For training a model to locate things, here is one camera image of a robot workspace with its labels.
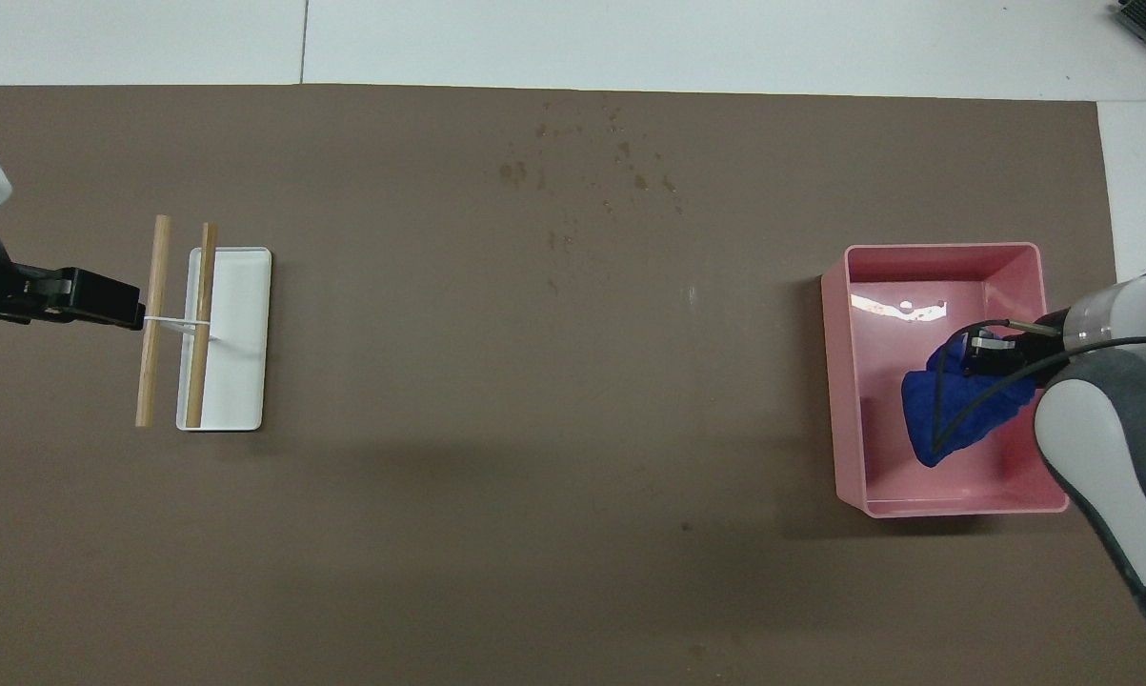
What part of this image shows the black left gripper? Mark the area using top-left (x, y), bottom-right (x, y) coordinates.
top-left (0, 267), bottom-right (144, 332)

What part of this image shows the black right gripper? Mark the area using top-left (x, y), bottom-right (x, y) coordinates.
top-left (963, 324), bottom-right (1071, 382)

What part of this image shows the blue towel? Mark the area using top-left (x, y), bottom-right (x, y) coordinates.
top-left (901, 333), bottom-right (1036, 469)

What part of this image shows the white towel rack base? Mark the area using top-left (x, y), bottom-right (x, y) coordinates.
top-left (144, 247), bottom-right (273, 433)

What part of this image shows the long pale wooden rod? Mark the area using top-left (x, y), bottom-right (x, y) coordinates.
top-left (135, 215), bottom-right (172, 428)

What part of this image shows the short darker wooden rod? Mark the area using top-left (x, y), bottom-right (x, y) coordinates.
top-left (185, 223), bottom-right (219, 429)

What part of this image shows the pink plastic bin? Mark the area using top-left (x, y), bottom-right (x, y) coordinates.
top-left (820, 243), bottom-right (1071, 518)

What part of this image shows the brown table mat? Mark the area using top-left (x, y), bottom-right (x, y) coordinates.
top-left (0, 84), bottom-right (1146, 686)

